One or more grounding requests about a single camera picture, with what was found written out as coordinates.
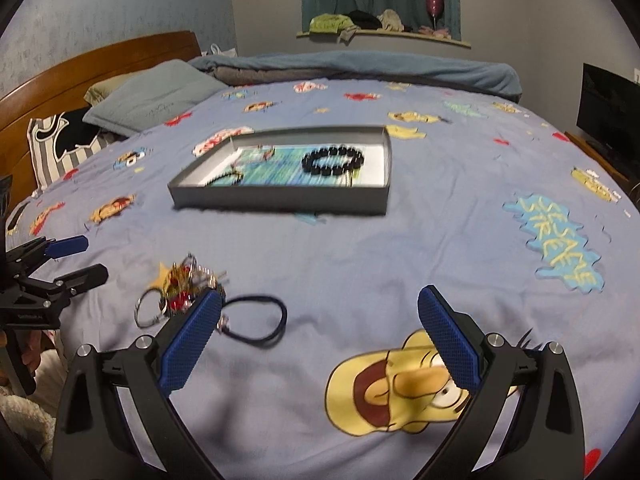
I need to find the black television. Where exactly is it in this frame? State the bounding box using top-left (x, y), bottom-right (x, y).
top-left (576, 63), bottom-right (640, 167)

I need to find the beige cloth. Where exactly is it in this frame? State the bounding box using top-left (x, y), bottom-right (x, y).
top-left (377, 8), bottom-right (407, 32)

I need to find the folded blue duvet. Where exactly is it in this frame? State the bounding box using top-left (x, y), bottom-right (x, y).
top-left (188, 52), bottom-right (524, 101)

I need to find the wooden television stand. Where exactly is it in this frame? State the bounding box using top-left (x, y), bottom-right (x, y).
top-left (564, 131), bottom-right (640, 187)

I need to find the green cloth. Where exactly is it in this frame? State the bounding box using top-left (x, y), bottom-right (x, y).
top-left (309, 12), bottom-right (359, 35)

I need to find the black cord necklace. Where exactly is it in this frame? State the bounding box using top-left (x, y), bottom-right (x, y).
top-left (216, 295), bottom-right (289, 349)

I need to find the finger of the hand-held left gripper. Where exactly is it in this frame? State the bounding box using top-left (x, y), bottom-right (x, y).
top-left (9, 235), bottom-right (91, 267)
top-left (19, 263), bottom-right (110, 307)

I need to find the thin dark bead necklace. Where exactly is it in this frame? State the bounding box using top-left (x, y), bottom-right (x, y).
top-left (199, 159), bottom-right (247, 189)

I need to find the olive pillow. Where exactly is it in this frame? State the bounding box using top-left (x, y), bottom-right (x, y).
top-left (83, 72), bottom-right (147, 107)

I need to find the striped black and white pillow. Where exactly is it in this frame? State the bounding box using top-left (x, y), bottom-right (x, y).
top-left (27, 113), bottom-right (115, 192)

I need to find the person's left hand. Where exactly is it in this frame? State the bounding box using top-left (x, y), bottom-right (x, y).
top-left (20, 331), bottom-right (62, 378)

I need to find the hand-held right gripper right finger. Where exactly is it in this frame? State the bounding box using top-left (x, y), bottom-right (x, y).
top-left (417, 285), bottom-right (588, 480)

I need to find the curved window sill shelf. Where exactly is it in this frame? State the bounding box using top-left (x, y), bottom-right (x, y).
top-left (296, 27), bottom-right (472, 50)

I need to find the blue patterned card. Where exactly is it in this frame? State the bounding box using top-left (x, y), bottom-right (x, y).
top-left (210, 146), bottom-right (364, 189)

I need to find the wooden headboard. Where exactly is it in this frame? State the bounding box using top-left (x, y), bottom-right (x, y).
top-left (0, 30), bottom-right (204, 202)

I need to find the grey-blue pillow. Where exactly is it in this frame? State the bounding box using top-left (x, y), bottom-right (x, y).
top-left (82, 59), bottom-right (229, 137)

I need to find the gold and red charm cluster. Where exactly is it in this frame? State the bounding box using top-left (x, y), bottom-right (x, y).
top-left (158, 254), bottom-right (230, 312)

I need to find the black cloth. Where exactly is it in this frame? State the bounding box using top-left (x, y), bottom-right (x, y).
top-left (346, 9), bottom-right (384, 31)

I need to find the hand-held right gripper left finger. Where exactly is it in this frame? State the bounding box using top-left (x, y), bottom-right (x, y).
top-left (50, 290), bottom-right (226, 480)

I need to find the cartoon printed bed sheet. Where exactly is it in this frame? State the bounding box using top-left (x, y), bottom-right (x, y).
top-left (0, 77), bottom-right (640, 480)

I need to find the grey shallow box tray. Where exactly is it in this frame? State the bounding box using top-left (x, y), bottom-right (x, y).
top-left (167, 126), bottom-right (393, 218)

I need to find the silver ring bangle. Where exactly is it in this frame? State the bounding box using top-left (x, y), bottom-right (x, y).
top-left (133, 287), bottom-right (172, 330)

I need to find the black bead bracelet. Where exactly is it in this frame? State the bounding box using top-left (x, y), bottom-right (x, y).
top-left (301, 145), bottom-right (365, 177)

